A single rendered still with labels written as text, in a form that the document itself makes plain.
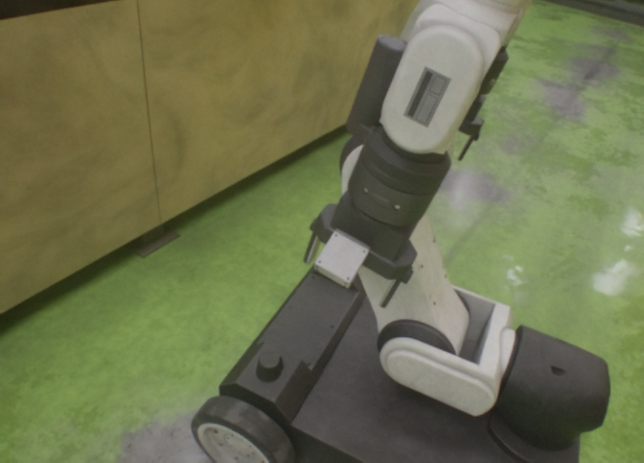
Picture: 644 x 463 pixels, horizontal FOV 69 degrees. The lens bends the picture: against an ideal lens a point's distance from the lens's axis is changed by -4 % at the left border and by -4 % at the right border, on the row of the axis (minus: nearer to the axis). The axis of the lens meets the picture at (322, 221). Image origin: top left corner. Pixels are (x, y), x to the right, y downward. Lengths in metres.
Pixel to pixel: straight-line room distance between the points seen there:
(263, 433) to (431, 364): 0.30
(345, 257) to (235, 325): 0.78
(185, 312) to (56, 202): 0.41
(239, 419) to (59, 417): 0.44
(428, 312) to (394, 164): 0.43
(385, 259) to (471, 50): 0.25
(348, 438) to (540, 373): 0.34
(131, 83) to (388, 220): 0.85
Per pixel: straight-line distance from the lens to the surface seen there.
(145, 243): 1.51
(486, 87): 0.89
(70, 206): 1.24
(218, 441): 1.01
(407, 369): 0.87
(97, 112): 1.19
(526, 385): 0.88
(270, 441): 0.89
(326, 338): 1.00
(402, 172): 0.46
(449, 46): 0.39
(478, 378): 0.85
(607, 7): 6.57
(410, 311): 0.85
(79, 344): 1.29
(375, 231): 0.52
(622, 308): 1.70
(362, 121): 0.48
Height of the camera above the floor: 0.96
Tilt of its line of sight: 36 degrees down
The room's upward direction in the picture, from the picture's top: 7 degrees clockwise
